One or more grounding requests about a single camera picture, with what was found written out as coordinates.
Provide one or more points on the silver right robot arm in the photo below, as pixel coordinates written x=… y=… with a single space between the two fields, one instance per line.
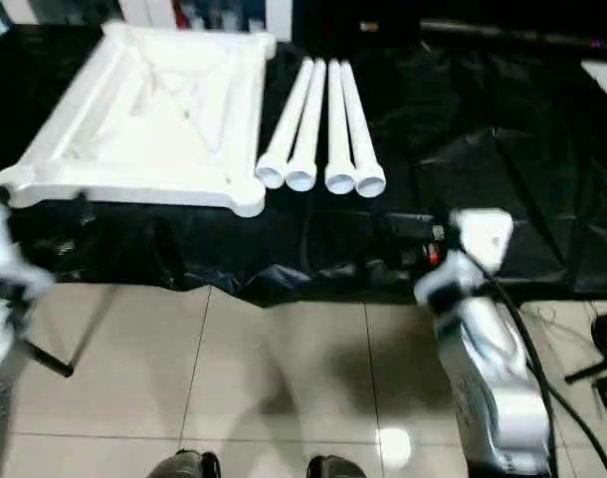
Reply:
x=497 y=378

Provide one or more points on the white plastic table leg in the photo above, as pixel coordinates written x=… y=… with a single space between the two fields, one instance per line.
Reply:
x=339 y=124
x=308 y=124
x=360 y=124
x=283 y=124

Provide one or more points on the black box with yellow label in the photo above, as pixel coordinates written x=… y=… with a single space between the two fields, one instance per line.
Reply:
x=343 y=25

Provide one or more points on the black plastic mat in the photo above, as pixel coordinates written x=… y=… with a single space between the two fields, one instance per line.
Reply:
x=482 y=149

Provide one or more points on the black tripod foot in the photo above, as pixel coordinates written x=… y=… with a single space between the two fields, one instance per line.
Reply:
x=582 y=374

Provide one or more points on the white plastic table top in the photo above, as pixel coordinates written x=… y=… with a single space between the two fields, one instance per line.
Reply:
x=134 y=124

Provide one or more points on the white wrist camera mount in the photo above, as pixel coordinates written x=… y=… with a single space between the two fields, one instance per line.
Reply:
x=482 y=234
x=0 y=234

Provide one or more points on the black stand leg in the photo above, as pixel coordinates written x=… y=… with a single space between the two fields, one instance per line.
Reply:
x=50 y=359

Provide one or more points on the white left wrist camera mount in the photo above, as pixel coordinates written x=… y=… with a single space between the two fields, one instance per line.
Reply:
x=0 y=234

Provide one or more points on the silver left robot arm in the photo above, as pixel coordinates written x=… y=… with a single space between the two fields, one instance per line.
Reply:
x=0 y=323

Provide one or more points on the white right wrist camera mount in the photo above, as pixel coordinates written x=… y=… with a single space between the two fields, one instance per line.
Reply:
x=482 y=234

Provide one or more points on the dark metal rail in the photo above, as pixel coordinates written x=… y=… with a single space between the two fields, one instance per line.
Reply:
x=482 y=27

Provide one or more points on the dark right robot foot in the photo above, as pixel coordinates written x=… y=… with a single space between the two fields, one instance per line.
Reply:
x=336 y=468

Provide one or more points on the white glass-door cabinet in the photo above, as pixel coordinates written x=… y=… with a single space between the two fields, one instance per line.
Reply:
x=154 y=10

